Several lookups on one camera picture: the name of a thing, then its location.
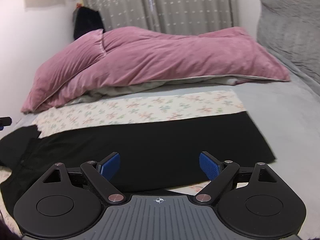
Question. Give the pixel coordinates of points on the small yellow red toy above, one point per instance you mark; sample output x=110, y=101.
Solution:
x=80, y=3

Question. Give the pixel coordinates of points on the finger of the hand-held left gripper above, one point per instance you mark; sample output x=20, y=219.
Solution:
x=5, y=121

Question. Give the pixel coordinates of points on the floral bed sheet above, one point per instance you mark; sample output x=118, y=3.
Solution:
x=140, y=110

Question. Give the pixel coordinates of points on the black t-shirt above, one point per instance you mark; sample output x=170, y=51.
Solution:
x=150, y=145

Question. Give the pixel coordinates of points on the pink duvet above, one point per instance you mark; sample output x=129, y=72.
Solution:
x=150, y=60

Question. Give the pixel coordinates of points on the grey curtain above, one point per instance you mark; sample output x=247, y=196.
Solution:
x=160, y=5

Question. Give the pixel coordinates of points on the black bag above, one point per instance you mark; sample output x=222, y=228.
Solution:
x=87, y=21

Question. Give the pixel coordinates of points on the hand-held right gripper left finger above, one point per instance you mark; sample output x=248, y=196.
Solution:
x=113, y=164

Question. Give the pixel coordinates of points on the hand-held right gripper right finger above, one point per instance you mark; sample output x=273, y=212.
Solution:
x=207, y=165

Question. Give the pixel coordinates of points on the grey pillow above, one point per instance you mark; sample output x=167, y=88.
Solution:
x=290, y=27

